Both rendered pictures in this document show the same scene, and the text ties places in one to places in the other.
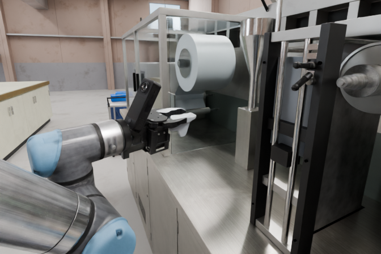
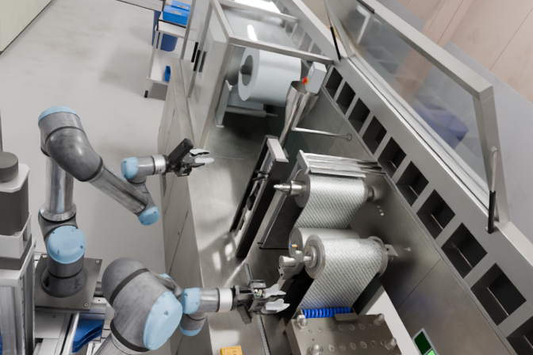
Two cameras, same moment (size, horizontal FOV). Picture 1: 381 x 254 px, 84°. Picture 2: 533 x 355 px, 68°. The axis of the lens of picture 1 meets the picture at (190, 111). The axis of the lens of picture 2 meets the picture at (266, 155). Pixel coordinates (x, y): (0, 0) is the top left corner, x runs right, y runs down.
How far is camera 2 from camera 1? 1.16 m
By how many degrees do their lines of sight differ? 19
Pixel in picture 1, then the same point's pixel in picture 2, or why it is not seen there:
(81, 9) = not seen: outside the picture
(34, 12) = not seen: outside the picture
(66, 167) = (136, 177)
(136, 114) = (175, 157)
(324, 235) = (266, 251)
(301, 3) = (355, 81)
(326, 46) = (272, 169)
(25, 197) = (132, 194)
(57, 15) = not seen: outside the picture
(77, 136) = (144, 165)
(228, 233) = (211, 230)
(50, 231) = (135, 205)
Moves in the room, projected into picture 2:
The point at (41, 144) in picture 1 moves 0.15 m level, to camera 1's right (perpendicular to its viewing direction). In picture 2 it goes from (130, 166) to (169, 181)
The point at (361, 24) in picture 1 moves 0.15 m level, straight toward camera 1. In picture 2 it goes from (302, 162) to (274, 170)
